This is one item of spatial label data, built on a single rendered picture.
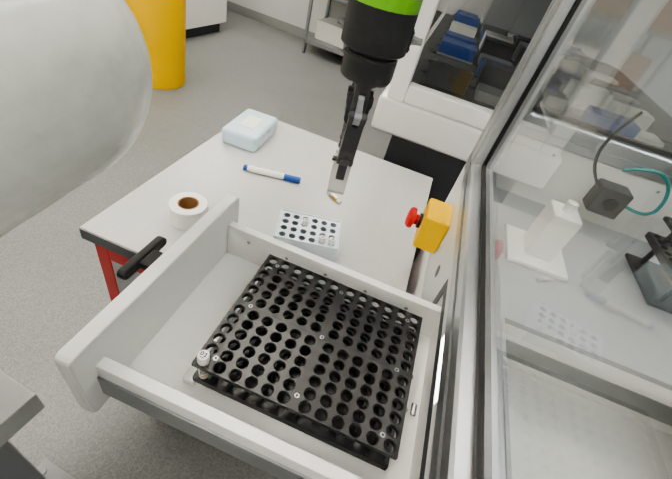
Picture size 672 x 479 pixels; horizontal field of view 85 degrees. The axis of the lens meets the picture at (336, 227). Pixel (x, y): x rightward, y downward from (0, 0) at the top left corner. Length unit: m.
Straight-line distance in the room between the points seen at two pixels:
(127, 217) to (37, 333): 0.90
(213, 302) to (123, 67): 0.39
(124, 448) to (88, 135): 1.22
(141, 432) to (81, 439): 0.15
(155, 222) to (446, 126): 0.79
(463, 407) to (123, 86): 0.32
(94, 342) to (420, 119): 0.94
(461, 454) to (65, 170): 0.31
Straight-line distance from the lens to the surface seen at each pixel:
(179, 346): 0.51
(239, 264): 0.58
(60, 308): 1.66
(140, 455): 1.35
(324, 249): 0.69
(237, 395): 0.44
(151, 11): 2.94
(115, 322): 0.43
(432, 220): 0.65
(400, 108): 1.11
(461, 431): 0.34
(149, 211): 0.79
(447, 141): 1.13
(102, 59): 0.19
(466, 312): 0.42
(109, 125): 0.20
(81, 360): 0.42
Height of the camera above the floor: 1.27
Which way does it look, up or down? 40 degrees down
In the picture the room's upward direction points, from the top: 17 degrees clockwise
